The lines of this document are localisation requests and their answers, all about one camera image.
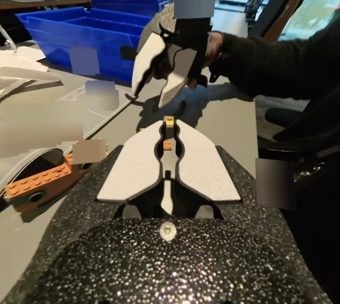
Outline grey desk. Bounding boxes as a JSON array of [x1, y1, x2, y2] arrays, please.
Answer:
[[0, 33, 261, 294]]

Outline person's right forearm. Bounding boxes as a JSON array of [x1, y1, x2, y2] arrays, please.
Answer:
[[219, 22, 340, 100]]

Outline small orange toy brick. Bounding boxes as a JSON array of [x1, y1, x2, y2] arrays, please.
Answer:
[[2, 151, 95, 214]]

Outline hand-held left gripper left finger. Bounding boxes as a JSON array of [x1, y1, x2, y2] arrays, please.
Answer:
[[96, 121, 164, 203]]

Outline black office chair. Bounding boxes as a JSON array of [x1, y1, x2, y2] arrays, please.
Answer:
[[246, 0, 299, 40]]

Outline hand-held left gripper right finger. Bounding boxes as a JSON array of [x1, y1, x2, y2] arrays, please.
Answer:
[[174, 120, 242, 204]]

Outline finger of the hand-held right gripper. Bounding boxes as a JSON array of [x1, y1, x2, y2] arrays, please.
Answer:
[[131, 32, 166, 98], [158, 47, 199, 110]]

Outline crumpled white paper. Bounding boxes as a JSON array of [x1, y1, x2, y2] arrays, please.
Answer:
[[0, 45, 63, 103]]

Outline person's right hand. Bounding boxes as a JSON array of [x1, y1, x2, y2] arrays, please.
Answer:
[[186, 30, 225, 90]]

